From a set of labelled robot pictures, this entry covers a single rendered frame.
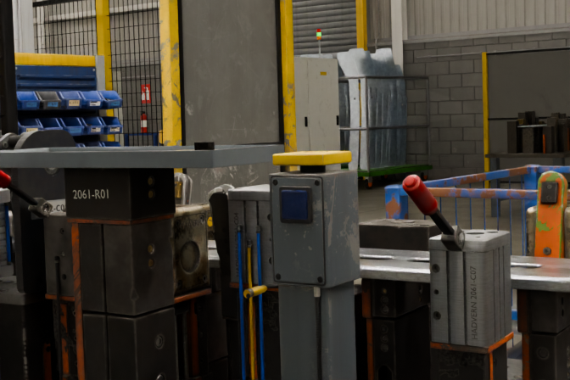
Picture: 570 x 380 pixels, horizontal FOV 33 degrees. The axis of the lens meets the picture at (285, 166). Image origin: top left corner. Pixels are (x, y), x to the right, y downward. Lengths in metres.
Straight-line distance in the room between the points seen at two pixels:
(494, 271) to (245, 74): 3.81
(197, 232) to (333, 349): 0.39
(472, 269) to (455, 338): 0.08
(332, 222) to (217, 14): 3.76
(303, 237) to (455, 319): 0.21
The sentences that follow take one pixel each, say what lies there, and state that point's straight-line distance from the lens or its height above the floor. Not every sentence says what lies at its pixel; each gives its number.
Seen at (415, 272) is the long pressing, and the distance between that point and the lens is 1.21.
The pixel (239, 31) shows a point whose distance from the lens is 4.81.
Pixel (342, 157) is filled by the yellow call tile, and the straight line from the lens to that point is 0.98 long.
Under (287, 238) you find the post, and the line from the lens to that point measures 0.97.
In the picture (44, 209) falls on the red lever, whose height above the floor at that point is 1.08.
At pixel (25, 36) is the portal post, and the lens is 6.44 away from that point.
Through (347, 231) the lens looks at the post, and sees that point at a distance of 0.98.
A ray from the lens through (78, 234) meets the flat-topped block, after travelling 1.14.
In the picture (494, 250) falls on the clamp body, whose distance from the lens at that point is 1.08.
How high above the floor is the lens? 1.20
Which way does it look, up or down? 3 degrees down
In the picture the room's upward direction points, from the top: 2 degrees counter-clockwise
